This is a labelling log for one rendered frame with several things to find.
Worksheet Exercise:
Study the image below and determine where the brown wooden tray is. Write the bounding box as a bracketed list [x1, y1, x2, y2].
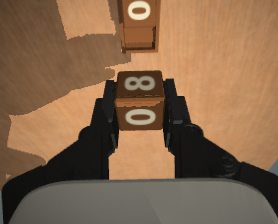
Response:
[117, 0, 161, 54]

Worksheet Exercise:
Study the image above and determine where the brown calendar cube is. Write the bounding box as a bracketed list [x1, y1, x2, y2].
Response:
[121, 0, 157, 28]
[114, 70, 166, 131]

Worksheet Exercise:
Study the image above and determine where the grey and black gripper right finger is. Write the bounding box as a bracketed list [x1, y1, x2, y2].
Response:
[163, 78, 278, 217]

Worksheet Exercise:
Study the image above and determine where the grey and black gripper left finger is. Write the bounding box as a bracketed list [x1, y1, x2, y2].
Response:
[1, 80, 119, 224]

